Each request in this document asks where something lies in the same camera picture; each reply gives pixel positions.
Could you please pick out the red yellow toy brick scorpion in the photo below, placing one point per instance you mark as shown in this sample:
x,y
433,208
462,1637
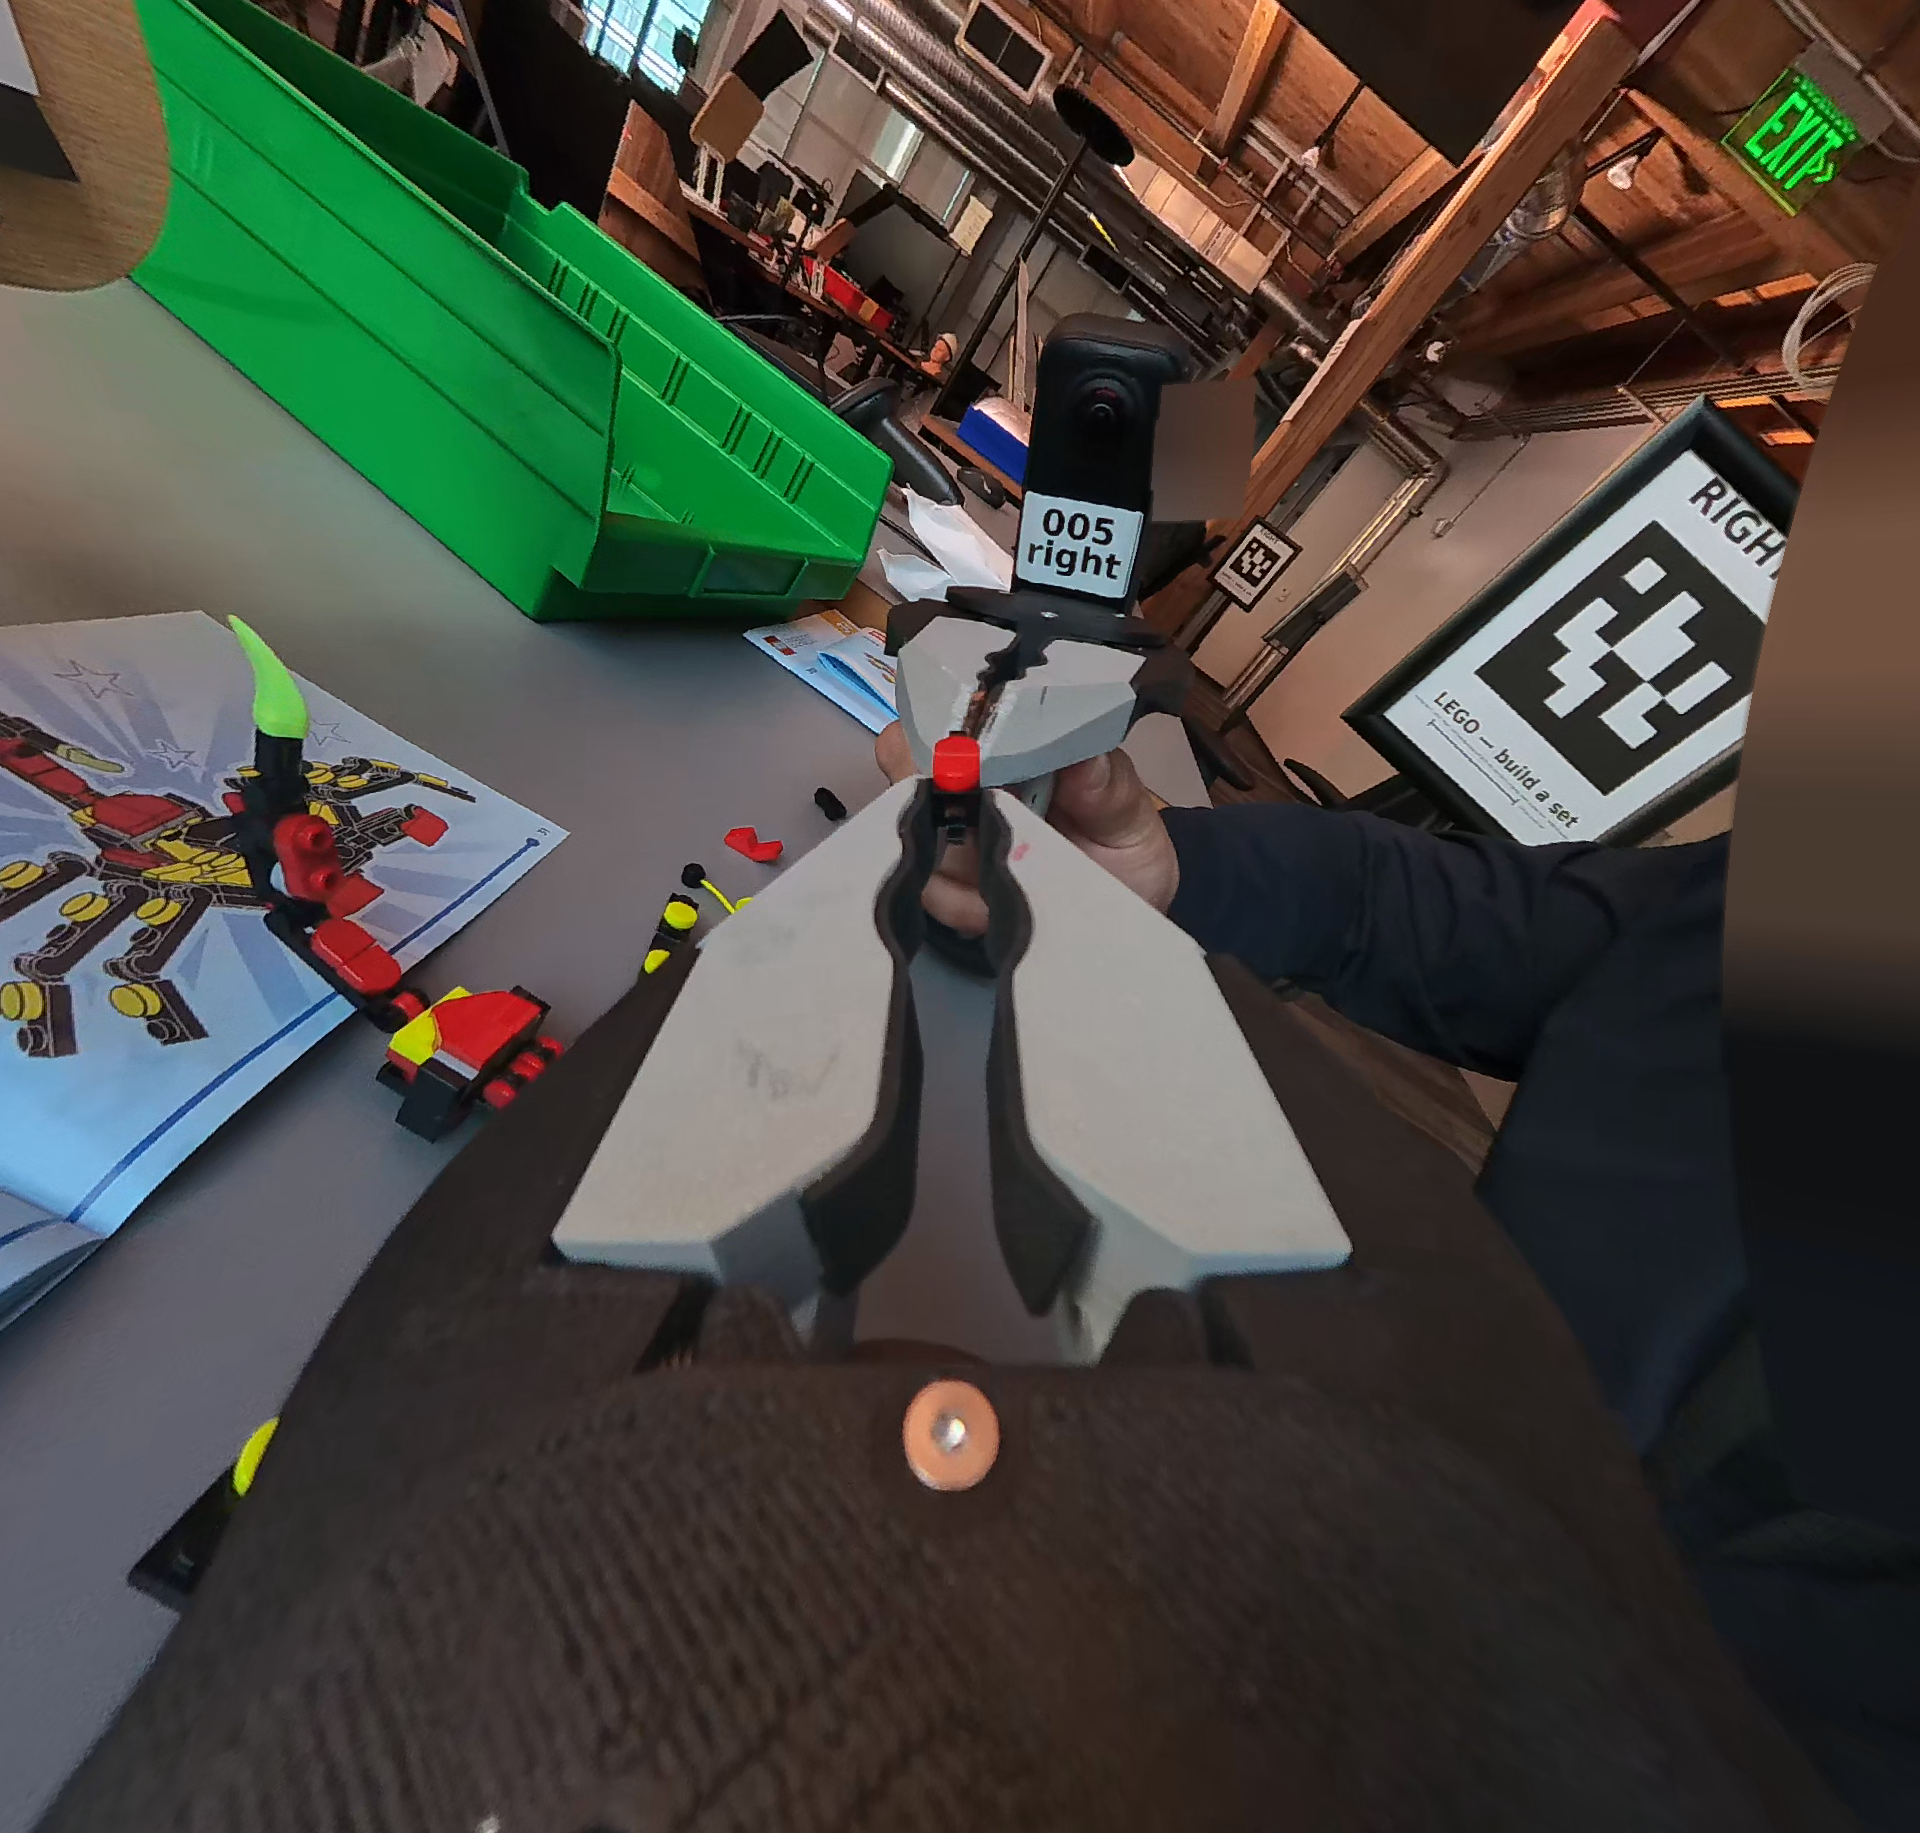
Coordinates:
x,y
482,1032

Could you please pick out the white wall vent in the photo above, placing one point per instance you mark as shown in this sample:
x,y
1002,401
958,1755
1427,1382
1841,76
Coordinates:
x,y
1007,45

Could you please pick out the blue box with white lid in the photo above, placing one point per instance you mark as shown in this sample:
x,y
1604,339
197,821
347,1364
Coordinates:
x,y
998,438

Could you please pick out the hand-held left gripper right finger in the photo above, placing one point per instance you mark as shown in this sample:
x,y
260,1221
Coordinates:
x,y
1155,1099

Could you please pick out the instruction board on brown stand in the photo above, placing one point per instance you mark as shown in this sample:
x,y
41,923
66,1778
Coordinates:
x,y
105,138

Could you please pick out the green plastic bin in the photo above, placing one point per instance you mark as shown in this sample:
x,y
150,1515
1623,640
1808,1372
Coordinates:
x,y
450,287

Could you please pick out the wooden pillar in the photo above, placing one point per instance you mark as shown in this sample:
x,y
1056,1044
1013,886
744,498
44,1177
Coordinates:
x,y
1427,257

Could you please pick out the open building instruction booklet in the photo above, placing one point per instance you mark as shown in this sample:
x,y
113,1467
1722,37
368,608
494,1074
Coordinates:
x,y
450,844

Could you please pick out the white paper bags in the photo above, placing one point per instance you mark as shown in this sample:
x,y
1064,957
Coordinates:
x,y
945,543

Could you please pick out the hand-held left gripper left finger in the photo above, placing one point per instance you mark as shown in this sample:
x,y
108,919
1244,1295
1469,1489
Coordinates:
x,y
750,1083

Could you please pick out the green exit sign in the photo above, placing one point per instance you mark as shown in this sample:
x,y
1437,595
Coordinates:
x,y
1793,146

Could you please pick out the small red black toy brick piece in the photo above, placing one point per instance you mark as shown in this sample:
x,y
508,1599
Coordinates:
x,y
956,764

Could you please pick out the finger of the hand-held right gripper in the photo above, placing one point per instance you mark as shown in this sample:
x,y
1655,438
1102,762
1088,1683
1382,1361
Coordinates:
x,y
938,678
1073,707

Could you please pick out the small marker sign on stand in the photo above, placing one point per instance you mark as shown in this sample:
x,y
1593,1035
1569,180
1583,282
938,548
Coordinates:
x,y
1257,563

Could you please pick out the person's right forearm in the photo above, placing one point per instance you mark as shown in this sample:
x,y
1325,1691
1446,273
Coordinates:
x,y
1427,919

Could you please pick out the small white blue leaflet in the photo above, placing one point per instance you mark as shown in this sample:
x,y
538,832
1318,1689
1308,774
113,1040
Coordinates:
x,y
827,657

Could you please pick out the black barcode scanner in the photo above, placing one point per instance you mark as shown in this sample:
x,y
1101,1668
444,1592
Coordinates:
x,y
887,422

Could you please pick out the person's right hand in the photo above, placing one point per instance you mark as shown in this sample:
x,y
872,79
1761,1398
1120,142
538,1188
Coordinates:
x,y
1118,827

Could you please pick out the black floor lamp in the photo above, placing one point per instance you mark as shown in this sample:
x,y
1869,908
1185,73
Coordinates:
x,y
1088,123

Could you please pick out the framed marker sign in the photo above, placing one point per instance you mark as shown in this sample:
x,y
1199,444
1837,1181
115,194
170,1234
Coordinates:
x,y
1592,693

